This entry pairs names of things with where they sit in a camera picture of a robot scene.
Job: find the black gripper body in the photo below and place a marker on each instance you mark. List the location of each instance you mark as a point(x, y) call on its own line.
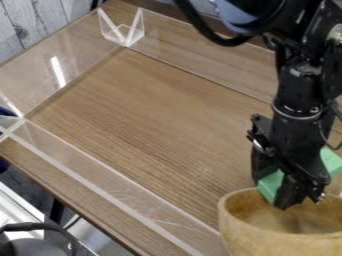
point(296, 136)

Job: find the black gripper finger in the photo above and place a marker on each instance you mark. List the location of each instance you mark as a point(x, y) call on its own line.
point(296, 188)
point(264, 163)

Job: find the green rectangular block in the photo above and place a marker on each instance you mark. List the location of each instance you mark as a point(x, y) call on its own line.
point(332, 160)

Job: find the light wooden bowl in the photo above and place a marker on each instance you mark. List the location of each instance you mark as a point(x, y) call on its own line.
point(258, 230)

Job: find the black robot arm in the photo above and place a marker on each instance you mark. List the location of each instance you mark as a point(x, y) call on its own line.
point(302, 29)

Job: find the black table leg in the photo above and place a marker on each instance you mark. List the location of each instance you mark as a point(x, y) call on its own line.
point(56, 211)

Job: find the clear acrylic tray wall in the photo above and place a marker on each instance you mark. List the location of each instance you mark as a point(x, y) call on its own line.
point(124, 115)

